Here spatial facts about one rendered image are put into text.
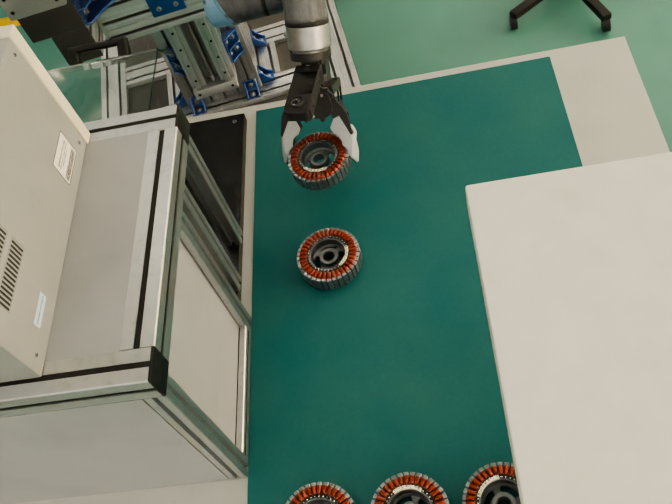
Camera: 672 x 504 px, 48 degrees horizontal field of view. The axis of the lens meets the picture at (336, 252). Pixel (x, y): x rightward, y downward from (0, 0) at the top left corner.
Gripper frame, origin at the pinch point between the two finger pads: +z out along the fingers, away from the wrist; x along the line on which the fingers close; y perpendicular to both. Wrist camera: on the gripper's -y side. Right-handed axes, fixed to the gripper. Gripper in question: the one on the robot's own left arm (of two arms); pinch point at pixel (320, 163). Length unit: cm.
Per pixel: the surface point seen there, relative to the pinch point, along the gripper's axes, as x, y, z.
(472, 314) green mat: -28.2, -18.6, 19.6
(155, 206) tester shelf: 11.1, -40.9, -9.5
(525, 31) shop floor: -34, 151, 9
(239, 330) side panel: 10.1, -25.1, 20.3
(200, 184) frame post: 15.7, -17.4, -3.1
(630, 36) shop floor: -68, 146, 11
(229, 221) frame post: 14.0, -12.6, 5.8
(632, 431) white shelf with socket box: -46, -72, -2
